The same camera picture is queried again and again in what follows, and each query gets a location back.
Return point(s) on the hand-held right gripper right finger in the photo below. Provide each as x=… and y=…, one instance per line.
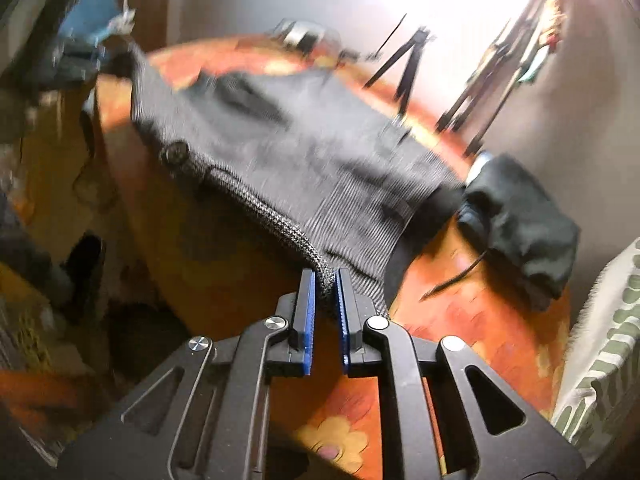
x=343, y=320

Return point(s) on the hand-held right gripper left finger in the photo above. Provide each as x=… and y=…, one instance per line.
x=308, y=320

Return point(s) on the grey knit pants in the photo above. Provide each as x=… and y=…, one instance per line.
x=295, y=160

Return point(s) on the blue cloth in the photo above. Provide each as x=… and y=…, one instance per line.
x=85, y=2

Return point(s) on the orange floral blanket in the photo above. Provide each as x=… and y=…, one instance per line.
x=215, y=240

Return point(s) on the black folded cloth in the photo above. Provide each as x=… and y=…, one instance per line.
x=522, y=220

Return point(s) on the white leaf-print cloth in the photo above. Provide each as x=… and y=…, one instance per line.
x=602, y=360

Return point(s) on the tall black tripod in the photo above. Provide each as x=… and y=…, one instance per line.
x=505, y=67

